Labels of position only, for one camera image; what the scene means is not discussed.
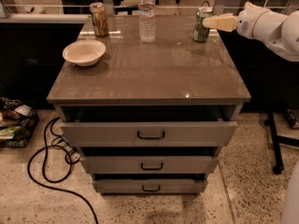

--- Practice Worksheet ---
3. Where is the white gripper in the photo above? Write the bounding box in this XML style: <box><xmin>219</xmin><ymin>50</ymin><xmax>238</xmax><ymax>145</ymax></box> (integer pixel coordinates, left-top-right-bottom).
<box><xmin>203</xmin><ymin>2</ymin><xmax>269</xmax><ymax>39</ymax></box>

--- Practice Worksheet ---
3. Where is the green soda can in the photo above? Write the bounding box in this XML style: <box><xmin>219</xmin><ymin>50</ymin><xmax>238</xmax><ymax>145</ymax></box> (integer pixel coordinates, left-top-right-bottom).
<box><xmin>192</xmin><ymin>7</ymin><xmax>213</xmax><ymax>42</ymax></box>

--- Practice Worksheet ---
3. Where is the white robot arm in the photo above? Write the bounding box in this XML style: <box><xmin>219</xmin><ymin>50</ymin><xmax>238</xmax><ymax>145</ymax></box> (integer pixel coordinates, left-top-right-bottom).
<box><xmin>203</xmin><ymin>2</ymin><xmax>299</xmax><ymax>224</ymax></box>

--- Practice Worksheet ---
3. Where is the gold soda can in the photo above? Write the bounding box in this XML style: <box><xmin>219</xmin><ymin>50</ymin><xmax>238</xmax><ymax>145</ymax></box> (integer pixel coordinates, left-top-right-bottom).
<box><xmin>90</xmin><ymin>2</ymin><xmax>108</xmax><ymax>36</ymax></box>

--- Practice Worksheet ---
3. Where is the white paper bowl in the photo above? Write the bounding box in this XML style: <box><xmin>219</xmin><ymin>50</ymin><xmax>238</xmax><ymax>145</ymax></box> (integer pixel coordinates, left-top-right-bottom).
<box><xmin>63</xmin><ymin>39</ymin><xmax>106</xmax><ymax>67</ymax></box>

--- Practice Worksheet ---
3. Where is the clear plastic water bottle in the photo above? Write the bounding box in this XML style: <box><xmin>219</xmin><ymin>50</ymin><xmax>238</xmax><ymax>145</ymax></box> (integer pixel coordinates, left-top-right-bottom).
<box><xmin>138</xmin><ymin>0</ymin><xmax>156</xmax><ymax>43</ymax></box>

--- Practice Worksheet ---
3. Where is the grey drawer cabinet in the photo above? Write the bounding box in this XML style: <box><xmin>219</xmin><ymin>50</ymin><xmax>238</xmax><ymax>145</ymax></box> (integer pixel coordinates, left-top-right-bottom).
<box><xmin>46</xmin><ymin>14</ymin><xmax>252</xmax><ymax>196</ymax></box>

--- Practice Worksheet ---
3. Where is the black wheeled stand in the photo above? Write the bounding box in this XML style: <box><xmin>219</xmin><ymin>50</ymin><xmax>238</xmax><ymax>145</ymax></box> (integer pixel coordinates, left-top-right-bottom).
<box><xmin>264</xmin><ymin>112</ymin><xmax>299</xmax><ymax>175</ymax></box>

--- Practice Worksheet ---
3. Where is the top grey drawer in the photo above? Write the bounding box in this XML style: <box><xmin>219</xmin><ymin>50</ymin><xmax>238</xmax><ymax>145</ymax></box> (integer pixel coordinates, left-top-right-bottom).
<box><xmin>62</xmin><ymin>105</ymin><xmax>236</xmax><ymax>147</ymax></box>

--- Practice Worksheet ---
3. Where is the grey drawer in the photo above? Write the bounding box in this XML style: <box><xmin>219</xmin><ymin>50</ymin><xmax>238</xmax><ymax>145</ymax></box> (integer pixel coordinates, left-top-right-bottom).
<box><xmin>81</xmin><ymin>147</ymin><xmax>219</xmax><ymax>175</ymax></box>
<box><xmin>93</xmin><ymin>174</ymin><xmax>207</xmax><ymax>195</ymax></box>
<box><xmin>62</xmin><ymin>105</ymin><xmax>236</xmax><ymax>147</ymax></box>

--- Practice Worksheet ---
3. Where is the middle grey drawer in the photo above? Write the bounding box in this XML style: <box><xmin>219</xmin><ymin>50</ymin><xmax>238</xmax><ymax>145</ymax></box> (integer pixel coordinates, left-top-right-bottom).
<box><xmin>81</xmin><ymin>147</ymin><xmax>219</xmax><ymax>175</ymax></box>

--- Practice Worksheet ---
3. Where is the bottom grey drawer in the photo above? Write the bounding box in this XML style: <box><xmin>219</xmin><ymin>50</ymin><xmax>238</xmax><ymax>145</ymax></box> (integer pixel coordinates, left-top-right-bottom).
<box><xmin>93</xmin><ymin>174</ymin><xmax>207</xmax><ymax>195</ymax></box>

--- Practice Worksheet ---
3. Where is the black floor cable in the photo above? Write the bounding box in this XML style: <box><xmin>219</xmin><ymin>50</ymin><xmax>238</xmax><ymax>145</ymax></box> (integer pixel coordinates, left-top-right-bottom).
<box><xmin>26</xmin><ymin>116</ymin><xmax>100</xmax><ymax>224</ymax></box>

